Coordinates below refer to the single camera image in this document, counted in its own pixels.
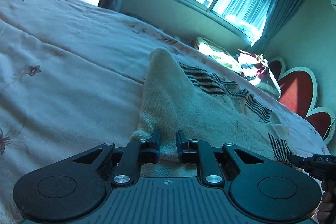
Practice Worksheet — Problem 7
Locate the cream knitted striped sweater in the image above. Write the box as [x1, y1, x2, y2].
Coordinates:
[131, 48, 297, 177]

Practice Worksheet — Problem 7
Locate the red heart-shaped headboard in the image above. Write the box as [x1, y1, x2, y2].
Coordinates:
[269, 57, 335, 144]

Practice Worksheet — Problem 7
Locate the pink floral bed quilt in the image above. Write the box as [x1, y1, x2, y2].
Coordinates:
[1, 0, 329, 223]

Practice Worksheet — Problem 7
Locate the crumpled colourful blanket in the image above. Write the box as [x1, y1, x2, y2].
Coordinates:
[191, 37, 244, 77]

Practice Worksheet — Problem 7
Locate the striped pillow with pillowcase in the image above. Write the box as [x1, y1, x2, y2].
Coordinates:
[236, 50, 281, 100]

